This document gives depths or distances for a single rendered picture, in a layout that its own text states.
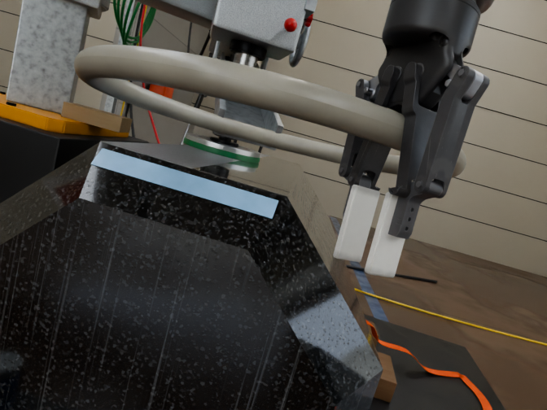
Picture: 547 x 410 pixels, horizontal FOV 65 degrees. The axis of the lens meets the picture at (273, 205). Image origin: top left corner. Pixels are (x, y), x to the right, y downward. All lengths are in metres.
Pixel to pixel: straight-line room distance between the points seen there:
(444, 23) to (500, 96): 6.31
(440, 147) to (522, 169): 6.50
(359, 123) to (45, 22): 1.45
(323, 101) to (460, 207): 6.25
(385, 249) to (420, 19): 0.19
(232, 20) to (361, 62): 5.13
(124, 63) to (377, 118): 0.22
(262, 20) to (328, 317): 0.75
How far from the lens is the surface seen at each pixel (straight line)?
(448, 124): 0.35
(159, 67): 0.37
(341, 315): 0.74
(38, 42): 1.71
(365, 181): 0.41
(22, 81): 1.71
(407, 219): 0.36
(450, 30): 0.39
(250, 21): 1.15
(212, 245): 0.66
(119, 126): 1.54
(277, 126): 0.80
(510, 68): 6.77
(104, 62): 0.43
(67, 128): 1.50
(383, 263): 0.37
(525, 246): 7.06
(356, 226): 0.40
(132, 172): 0.74
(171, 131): 4.00
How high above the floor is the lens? 0.92
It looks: 9 degrees down
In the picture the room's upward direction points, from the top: 16 degrees clockwise
